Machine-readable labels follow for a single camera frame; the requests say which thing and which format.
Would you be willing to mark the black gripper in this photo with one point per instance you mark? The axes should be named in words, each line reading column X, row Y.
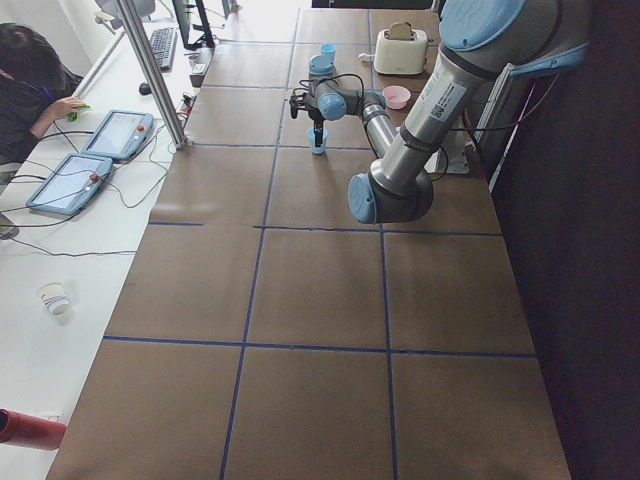
column 316, row 122

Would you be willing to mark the light blue cup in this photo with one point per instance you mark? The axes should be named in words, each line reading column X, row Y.
column 328, row 50
column 317, row 150

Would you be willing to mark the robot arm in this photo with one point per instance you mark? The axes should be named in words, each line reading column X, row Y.
column 478, row 39

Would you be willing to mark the pink bowl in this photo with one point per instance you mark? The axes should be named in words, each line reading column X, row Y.
column 396, row 97

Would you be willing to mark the cream white toaster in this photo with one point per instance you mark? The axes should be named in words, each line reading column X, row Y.
column 400, row 57

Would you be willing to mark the bread slice in toaster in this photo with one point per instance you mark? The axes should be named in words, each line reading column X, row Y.
column 400, row 31

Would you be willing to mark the orange black connector hub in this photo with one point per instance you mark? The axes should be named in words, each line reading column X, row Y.
column 186, row 104

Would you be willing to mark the black keyboard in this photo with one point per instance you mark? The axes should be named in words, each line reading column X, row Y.
column 162, row 44

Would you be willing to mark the black computer mouse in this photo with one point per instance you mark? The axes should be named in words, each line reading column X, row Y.
column 144, row 89

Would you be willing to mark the black computer monitor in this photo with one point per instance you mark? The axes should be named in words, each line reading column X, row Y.
column 194, row 27

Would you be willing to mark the upper blue teach pendant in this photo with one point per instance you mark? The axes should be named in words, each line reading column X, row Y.
column 120, row 135

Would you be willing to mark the blue teach pendant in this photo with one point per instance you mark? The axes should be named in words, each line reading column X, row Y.
column 120, row 135
column 70, row 187

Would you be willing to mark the lower blue teach pendant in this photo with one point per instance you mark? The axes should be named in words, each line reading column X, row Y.
column 70, row 187

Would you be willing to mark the seated person dark hair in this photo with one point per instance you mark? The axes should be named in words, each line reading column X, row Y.
column 36, row 90

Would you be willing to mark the paper cup on desk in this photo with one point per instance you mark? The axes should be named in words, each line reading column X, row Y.
column 55, row 300

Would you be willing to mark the red fire extinguisher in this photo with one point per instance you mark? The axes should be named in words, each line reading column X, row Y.
column 28, row 431

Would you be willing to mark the aluminium frame post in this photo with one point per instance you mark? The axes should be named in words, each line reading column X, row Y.
column 133, row 26

